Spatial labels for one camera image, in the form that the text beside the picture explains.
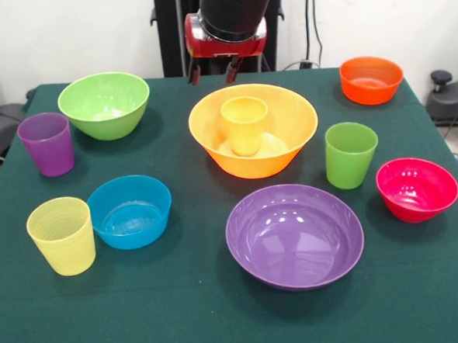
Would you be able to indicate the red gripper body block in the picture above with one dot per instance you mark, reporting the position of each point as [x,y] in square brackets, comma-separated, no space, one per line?
[225,47]

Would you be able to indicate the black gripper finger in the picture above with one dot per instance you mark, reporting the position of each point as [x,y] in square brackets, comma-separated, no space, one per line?
[195,72]
[231,70]

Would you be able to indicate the orange cup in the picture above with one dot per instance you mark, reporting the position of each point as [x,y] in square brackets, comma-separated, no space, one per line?
[244,131]

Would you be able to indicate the large yellow-orange bowl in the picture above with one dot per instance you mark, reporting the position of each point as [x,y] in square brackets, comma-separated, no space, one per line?
[287,109]

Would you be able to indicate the purple bowl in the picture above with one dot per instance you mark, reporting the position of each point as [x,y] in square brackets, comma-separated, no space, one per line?
[295,241]

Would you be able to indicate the green bowl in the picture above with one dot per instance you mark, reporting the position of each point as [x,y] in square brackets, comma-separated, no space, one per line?
[104,109]

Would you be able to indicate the red-orange bowl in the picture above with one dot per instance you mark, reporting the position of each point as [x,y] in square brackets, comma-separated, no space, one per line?
[372,90]

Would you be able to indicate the green cup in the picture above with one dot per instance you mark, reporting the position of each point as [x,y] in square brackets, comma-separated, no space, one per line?
[349,164]

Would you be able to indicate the blue bowl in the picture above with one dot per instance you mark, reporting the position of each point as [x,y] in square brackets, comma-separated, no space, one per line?
[129,220]

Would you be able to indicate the purple cup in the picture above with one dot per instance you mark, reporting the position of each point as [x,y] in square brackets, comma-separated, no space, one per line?
[51,151]

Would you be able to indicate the dark grey stand base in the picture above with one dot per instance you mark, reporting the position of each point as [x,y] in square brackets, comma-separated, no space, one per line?
[450,103]
[0,127]

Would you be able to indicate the yellow cup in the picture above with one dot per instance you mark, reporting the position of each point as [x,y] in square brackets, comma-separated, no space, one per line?
[62,244]

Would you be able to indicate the pink bowl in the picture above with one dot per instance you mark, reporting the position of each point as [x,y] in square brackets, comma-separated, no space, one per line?
[417,195]

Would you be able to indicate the dark green tablecloth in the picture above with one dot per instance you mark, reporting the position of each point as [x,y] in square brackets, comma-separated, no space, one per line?
[238,315]

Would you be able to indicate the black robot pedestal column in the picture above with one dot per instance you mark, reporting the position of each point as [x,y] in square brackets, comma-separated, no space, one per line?
[170,35]

